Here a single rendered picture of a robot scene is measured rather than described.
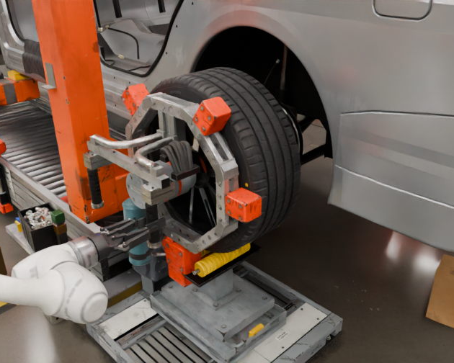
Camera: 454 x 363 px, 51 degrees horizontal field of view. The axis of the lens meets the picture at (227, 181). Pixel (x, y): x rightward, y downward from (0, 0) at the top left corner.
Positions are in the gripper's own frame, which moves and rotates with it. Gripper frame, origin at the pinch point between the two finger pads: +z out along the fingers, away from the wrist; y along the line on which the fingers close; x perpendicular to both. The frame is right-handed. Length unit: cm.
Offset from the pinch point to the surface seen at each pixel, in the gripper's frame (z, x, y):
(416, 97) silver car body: 59, 36, 47
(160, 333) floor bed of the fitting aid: 20, -80, -32
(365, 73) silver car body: 59, 40, 31
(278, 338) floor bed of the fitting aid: 51, -75, 10
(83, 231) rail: 16, -49, -85
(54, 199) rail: 17, -44, -116
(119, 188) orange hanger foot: 25, -20, -60
